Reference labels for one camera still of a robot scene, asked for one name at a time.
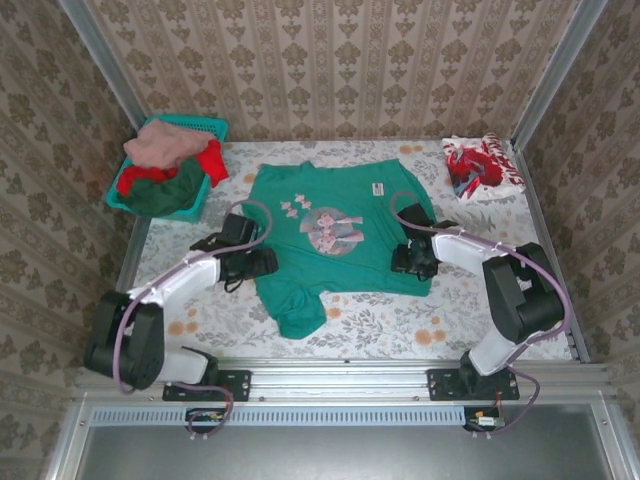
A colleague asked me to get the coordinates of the small electronics board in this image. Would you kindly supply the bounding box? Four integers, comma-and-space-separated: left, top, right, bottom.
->
185, 407, 226, 434
463, 405, 506, 432

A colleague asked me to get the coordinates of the aluminium side rail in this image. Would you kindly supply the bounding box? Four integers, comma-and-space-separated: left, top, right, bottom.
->
114, 214, 151, 296
509, 142, 591, 365

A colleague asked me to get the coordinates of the pile of clothes in basket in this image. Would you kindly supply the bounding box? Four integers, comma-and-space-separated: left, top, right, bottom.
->
116, 139, 230, 199

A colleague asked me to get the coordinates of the aluminium frame post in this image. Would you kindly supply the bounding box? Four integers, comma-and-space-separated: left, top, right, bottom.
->
512, 0, 609, 149
57, 0, 151, 134

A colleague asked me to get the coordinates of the pink crumpled t-shirt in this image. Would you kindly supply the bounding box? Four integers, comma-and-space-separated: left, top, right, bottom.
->
123, 119, 214, 171

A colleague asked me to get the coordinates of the dark green crumpled t-shirt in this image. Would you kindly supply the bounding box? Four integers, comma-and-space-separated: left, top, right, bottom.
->
119, 158, 211, 217

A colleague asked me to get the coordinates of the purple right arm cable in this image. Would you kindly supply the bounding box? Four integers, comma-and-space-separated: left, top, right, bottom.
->
389, 189, 574, 441

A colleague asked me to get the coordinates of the green printed t-shirt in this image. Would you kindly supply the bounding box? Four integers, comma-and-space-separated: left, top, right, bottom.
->
248, 158, 438, 341

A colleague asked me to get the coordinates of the light blue slotted cable duct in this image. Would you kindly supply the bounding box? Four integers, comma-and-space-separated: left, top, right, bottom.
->
92, 405, 466, 427

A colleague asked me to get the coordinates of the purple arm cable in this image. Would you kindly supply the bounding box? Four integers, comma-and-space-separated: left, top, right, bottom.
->
389, 189, 574, 441
113, 199, 275, 444

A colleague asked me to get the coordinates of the teal plastic basket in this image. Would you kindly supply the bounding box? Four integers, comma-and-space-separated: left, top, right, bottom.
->
104, 114, 230, 221

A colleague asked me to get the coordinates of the grey metal panel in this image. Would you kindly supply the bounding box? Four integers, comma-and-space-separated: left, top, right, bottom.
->
44, 402, 640, 480

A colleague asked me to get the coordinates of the aluminium frame beam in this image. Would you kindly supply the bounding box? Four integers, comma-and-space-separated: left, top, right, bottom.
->
74, 357, 614, 404

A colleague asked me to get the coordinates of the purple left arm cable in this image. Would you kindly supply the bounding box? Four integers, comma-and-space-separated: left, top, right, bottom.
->
113, 199, 275, 444

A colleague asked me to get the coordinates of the white red printed t-shirt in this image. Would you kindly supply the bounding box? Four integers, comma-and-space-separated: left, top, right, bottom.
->
441, 132, 526, 204

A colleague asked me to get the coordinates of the floral patterned tablecloth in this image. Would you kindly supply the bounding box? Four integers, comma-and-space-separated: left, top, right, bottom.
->
113, 139, 574, 361

